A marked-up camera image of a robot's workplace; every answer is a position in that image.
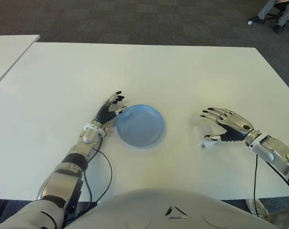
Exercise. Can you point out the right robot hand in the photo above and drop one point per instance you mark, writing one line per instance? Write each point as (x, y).
(237, 125)

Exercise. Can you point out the white side table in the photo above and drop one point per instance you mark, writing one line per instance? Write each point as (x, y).
(8, 55)

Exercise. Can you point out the white charger block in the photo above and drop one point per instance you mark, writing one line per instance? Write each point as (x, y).
(207, 144)

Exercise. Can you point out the black office chair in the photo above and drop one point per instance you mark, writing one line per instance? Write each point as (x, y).
(270, 15)

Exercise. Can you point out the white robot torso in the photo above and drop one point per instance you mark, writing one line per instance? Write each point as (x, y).
(158, 210)

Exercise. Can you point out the seated person legs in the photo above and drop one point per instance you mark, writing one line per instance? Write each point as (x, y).
(282, 12)

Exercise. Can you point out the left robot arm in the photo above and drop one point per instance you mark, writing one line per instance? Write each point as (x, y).
(87, 139)

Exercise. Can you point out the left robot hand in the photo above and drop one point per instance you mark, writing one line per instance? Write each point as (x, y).
(104, 114)

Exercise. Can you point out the blue plastic plate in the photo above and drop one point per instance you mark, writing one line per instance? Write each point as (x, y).
(140, 126)

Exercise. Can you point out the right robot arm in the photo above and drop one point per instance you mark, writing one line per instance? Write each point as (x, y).
(275, 152)

